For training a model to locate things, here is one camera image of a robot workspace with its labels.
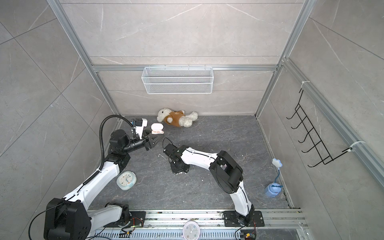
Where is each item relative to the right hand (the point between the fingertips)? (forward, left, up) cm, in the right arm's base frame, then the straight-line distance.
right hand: (178, 168), depth 90 cm
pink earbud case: (+7, +7, +31) cm, 33 cm away
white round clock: (-32, -8, +1) cm, 33 cm away
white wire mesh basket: (+52, 0, +29) cm, 59 cm away
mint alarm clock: (-7, +29, +2) cm, 30 cm away
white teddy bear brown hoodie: (+34, +1, +9) cm, 35 cm away
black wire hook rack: (-5, -65, +30) cm, 72 cm away
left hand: (+7, +5, +29) cm, 30 cm away
